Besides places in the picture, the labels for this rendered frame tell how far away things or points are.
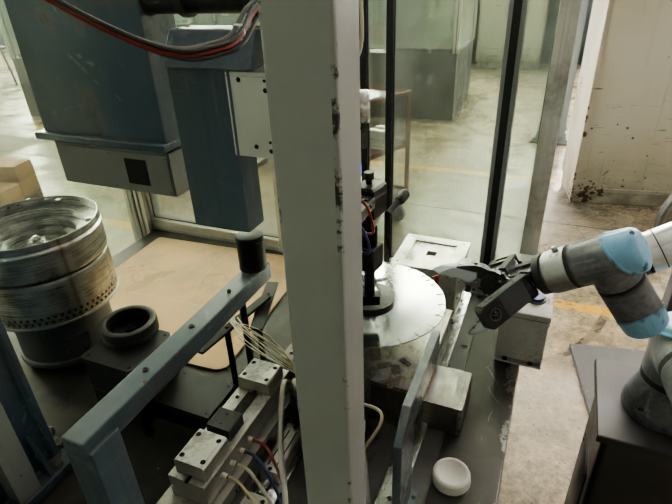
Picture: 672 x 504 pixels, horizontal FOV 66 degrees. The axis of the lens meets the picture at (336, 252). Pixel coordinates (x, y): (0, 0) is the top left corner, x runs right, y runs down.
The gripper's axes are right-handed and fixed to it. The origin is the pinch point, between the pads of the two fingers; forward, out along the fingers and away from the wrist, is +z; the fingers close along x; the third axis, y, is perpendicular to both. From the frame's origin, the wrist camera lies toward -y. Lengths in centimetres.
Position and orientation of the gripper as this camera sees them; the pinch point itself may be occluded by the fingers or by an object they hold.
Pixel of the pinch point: (448, 303)
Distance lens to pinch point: 104.4
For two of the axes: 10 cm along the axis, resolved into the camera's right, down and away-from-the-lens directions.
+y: 5.6, -4.2, 7.1
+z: -6.7, 2.8, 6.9
